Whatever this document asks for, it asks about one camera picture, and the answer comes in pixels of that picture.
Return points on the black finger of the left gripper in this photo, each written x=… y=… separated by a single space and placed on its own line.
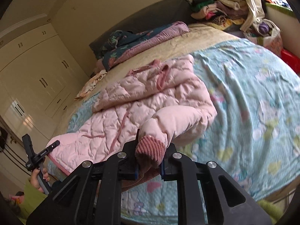
x=39 y=158

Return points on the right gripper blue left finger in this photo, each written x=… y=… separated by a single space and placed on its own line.
x=130 y=166

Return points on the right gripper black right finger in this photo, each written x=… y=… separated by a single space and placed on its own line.
x=168 y=167

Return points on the pink quilted jacket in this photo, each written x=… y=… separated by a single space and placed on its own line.
x=156 y=105

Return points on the bag of clothes on floor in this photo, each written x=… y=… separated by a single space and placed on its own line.
x=265 y=33

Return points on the pile of assorted clothes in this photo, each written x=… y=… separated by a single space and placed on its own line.
x=220 y=14

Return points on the person's left hand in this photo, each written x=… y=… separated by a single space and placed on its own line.
x=34 y=178

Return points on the cream built-in wardrobe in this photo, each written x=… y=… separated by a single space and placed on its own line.
x=39 y=81

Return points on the small peach white garment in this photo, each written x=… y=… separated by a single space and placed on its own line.
x=90 y=85

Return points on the light blue cartoon blanket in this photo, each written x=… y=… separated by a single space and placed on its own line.
x=254 y=137

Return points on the teal floral pink comforter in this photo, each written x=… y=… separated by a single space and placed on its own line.
x=123 y=45

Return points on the beige bed sheet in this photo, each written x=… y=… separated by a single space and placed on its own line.
x=199 y=37

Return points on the dark grey headboard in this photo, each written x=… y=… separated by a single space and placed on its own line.
x=158 y=14

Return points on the red box on floor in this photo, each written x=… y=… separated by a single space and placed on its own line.
x=291 y=60

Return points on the cream window curtain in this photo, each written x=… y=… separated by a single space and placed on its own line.
x=255 y=14

